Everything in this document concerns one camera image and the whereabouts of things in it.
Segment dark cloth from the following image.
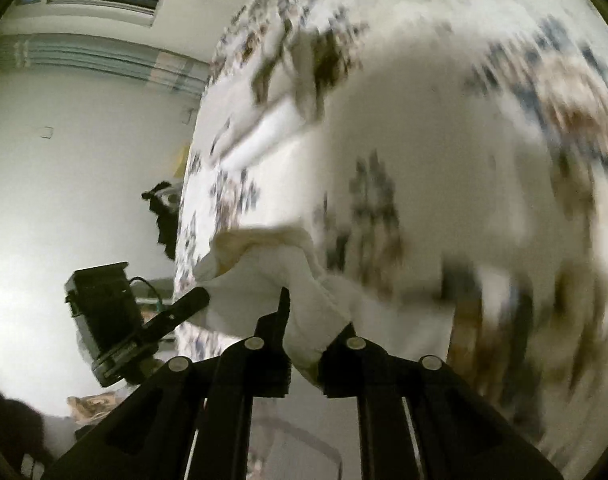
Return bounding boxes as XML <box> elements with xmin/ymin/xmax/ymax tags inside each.
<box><xmin>0</xmin><ymin>385</ymin><xmax>55</xmax><ymax>480</ymax></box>

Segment tan patterned cloth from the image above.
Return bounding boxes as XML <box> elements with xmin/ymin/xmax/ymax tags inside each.
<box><xmin>66</xmin><ymin>393</ymin><xmax>122</xmax><ymax>429</ymax></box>

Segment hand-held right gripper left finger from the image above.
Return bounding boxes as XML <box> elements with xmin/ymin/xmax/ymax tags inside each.
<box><xmin>44</xmin><ymin>287</ymin><xmax>291</xmax><ymax>480</ymax></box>

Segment dark cable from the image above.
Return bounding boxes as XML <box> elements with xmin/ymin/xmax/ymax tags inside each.
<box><xmin>128</xmin><ymin>275</ymin><xmax>177</xmax><ymax>314</ymax></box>

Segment floral white bed sheet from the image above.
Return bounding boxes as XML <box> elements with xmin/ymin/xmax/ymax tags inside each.
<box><xmin>173</xmin><ymin>0</ymin><xmax>608</xmax><ymax>480</ymax></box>

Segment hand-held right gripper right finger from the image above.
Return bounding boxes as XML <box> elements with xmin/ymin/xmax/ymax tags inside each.
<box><xmin>317</xmin><ymin>323</ymin><xmax>566</xmax><ymax>480</ymax></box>

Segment grey striped curtain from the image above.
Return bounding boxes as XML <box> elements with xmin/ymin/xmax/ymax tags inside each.
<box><xmin>0</xmin><ymin>33</ymin><xmax>211</xmax><ymax>94</ymax></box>

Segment small white garment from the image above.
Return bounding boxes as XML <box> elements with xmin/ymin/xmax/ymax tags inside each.
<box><xmin>194</xmin><ymin>227</ymin><xmax>357</xmax><ymax>386</ymax></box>

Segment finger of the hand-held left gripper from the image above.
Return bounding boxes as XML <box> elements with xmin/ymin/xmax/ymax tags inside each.
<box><xmin>144</xmin><ymin>287</ymin><xmax>211</xmax><ymax>347</ymax></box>

